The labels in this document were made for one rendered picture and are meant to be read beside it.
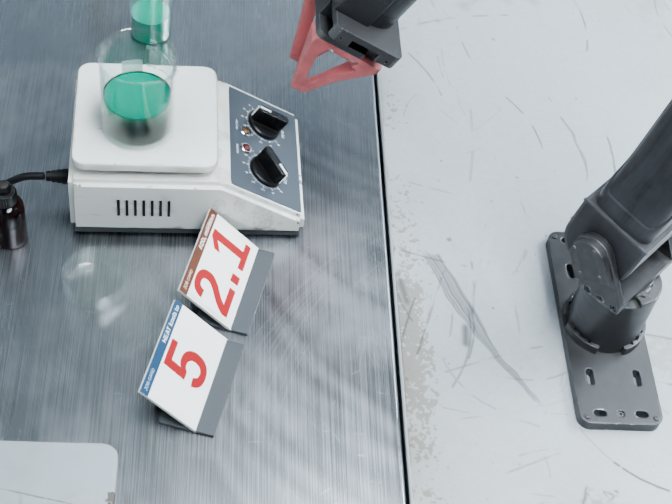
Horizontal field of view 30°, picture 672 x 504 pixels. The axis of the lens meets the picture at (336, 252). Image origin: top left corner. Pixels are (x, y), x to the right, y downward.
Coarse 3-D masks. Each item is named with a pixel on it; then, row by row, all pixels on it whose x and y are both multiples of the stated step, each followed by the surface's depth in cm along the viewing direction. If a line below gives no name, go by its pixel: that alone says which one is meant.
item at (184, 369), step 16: (192, 320) 101; (176, 336) 99; (192, 336) 100; (208, 336) 101; (176, 352) 98; (192, 352) 99; (208, 352) 101; (160, 368) 97; (176, 368) 98; (192, 368) 99; (208, 368) 100; (160, 384) 96; (176, 384) 97; (192, 384) 98; (160, 400) 96; (176, 400) 97; (192, 400) 98; (192, 416) 97
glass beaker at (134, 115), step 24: (120, 48) 101; (144, 48) 102; (168, 48) 100; (120, 72) 103; (168, 72) 102; (120, 96) 98; (144, 96) 98; (168, 96) 100; (120, 120) 101; (144, 120) 100; (168, 120) 102; (120, 144) 103; (144, 144) 103
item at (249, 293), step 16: (256, 256) 108; (272, 256) 109; (256, 272) 107; (240, 288) 106; (256, 288) 106; (192, 304) 104; (240, 304) 105; (256, 304) 105; (208, 320) 104; (240, 320) 104
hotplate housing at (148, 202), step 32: (224, 96) 111; (224, 128) 109; (224, 160) 106; (96, 192) 104; (128, 192) 104; (160, 192) 104; (192, 192) 105; (224, 192) 105; (96, 224) 107; (128, 224) 107; (160, 224) 108; (192, 224) 108; (256, 224) 108; (288, 224) 109
